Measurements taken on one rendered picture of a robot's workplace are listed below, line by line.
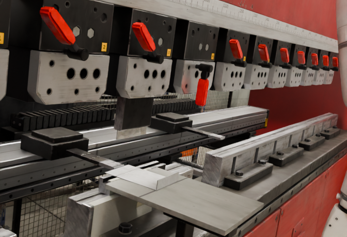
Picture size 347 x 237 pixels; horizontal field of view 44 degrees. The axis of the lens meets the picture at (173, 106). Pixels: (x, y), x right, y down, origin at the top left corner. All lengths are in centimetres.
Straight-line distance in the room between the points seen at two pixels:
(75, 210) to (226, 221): 29
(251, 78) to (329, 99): 165
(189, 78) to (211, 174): 42
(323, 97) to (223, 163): 172
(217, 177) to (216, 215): 53
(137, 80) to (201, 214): 27
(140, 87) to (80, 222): 28
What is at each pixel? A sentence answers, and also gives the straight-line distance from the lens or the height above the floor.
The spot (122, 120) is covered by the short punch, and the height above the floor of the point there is 112.
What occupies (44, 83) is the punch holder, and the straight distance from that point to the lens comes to 65.
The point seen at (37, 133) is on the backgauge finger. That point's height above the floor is 103.
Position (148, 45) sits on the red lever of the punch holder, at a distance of 77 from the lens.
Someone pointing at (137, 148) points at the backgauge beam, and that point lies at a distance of 135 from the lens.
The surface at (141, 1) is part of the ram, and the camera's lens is 80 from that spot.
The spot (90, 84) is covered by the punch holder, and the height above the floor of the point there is 120.
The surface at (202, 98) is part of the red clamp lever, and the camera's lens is 98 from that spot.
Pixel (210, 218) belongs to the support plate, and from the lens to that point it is 77.
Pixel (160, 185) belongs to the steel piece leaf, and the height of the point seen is 101.
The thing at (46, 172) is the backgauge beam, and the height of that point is 93.
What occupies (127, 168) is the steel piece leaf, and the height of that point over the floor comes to 100.
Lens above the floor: 130
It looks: 9 degrees down
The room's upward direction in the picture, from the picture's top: 8 degrees clockwise
